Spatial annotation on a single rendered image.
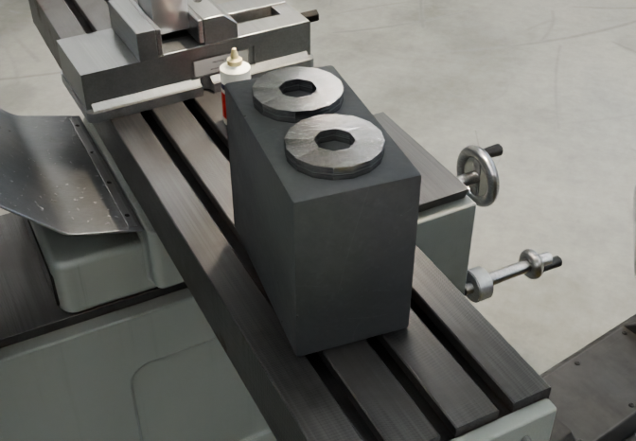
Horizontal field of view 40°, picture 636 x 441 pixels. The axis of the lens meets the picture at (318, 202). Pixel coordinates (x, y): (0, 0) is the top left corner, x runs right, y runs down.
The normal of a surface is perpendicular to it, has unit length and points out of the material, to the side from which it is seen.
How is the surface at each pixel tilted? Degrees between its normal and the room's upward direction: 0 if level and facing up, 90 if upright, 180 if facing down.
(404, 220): 90
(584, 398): 0
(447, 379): 0
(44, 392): 90
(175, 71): 90
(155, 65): 90
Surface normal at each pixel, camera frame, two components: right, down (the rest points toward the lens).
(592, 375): 0.00, -0.81
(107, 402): 0.46, 0.53
